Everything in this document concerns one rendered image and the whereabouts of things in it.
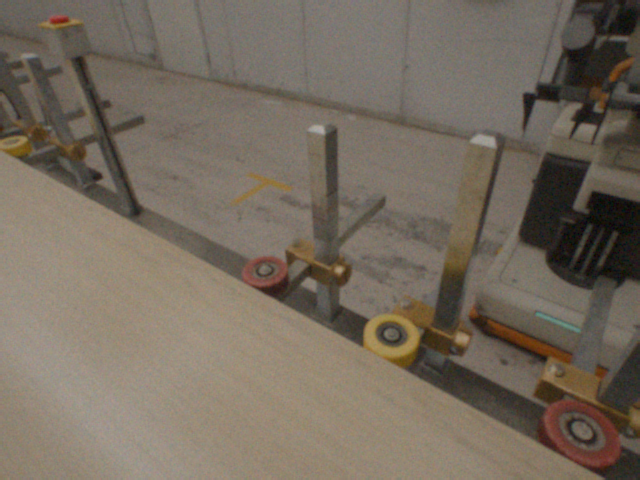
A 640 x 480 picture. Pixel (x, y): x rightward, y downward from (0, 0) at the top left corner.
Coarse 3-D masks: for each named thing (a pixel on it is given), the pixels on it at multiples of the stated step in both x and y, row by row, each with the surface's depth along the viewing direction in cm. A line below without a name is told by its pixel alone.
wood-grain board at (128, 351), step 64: (0, 192) 97; (64, 192) 96; (0, 256) 78; (64, 256) 77; (128, 256) 76; (192, 256) 76; (0, 320) 65; (64, 320) 64; (128, 320) 64; (192, 320) 63; (256, 320) 63; (0, 384) 55; (64, 384) 55; (128, 384) 55; (192, 384) 54; (256, 384) 54; (320, 384) 54; (384, 384) 54; (0, 448) 49; (64, 448) 48; (128, 448) 48; (192, 448) 48; (256, 448) 48; (320, 448) 47; (384, 448) 47; (448, 448) 47; (512, 448) 47
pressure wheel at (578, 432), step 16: (560, 400) 50; (544, 416) 49; (560, 416) 49; (576, 416) 49; (592, 416) 49; (544, 432) 48; (560, 432) 47; (576, 432) 47; (592, 432) 47; (608, 432) 47; (560, 448) 46; (576, 448) 46; (592, 448) 46; (608, 448) 46; (592, 464) 44; (608, 464) 44
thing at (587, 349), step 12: (600, 276) 78; (600, 288) 76; (612, 288) 76; (600, 300) 74; (588, 312) 72; (600, 312) 71; (588, 324) 69; (600, 324) 69; (588, 336) 67; (600, 336) 67; (576, 348) 67; (588, 348) 66; (576, 360) 64; (588, 360) 64; (588, 372) 62; (564, 396) 59
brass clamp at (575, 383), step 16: (544, 368) 62; (576, 368) 62; (544, 384) 61; (560, 384) 60; (576, 384) 60; (592, 384) 59; (544, 400) 62; (592, 400) 58; (608, 416) 57; (624, 416) 56; (624, 432) 56
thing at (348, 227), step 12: (372, 204) 97; (384, 204) 101; (348, 216) 93; (360, 216) 93; (372, 216) 98; (348, 228) 90; (300, 264) 81; (300, 276) 79; (288, 288) 77; (276, 300) 75
